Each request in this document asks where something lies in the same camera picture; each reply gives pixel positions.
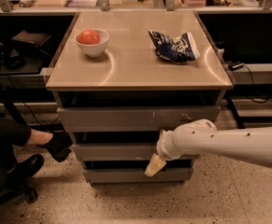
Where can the white ceramic bowl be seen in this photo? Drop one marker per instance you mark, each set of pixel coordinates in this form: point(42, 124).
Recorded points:
point(97, 49)

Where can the blue crumpled chip bag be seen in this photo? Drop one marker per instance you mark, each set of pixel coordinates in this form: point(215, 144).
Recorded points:
point(178, 50)

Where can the dark brown box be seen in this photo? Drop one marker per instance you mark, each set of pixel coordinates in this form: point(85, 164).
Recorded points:
point(26, 42)

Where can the black headphones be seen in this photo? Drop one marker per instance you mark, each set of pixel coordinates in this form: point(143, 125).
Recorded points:
point(12, 58)

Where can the grey drawer cabinet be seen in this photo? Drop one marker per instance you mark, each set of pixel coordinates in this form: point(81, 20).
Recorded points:
point(129, 74)

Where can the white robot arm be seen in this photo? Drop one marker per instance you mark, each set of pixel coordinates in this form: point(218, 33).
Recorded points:
point(252, 145)

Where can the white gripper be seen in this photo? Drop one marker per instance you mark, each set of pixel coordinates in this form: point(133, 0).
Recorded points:
point(164, 146)

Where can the black shoe on floor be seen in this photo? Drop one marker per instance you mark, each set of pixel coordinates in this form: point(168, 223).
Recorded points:
point(24, 170)

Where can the person's leg with black shoe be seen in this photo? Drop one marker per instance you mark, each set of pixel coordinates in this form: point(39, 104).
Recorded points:
point(14, 133)

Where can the black desk leg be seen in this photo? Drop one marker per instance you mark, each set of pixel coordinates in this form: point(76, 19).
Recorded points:
point(237, 118)

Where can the grey drawer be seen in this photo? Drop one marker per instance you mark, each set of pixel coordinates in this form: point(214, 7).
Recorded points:
point(114, 151)
point(133, 119)
point(118, 176)

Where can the grey top drawer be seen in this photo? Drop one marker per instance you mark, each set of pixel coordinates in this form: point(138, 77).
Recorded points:
point(133, 119)

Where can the black power adapter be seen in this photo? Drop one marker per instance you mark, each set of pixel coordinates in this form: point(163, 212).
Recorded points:
point(235, 65)

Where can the red apple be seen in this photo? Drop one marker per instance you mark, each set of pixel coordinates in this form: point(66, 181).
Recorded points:
point(88, 37)

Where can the grey bottom drawer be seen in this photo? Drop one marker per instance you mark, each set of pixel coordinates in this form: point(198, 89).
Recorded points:
point(118, 176)

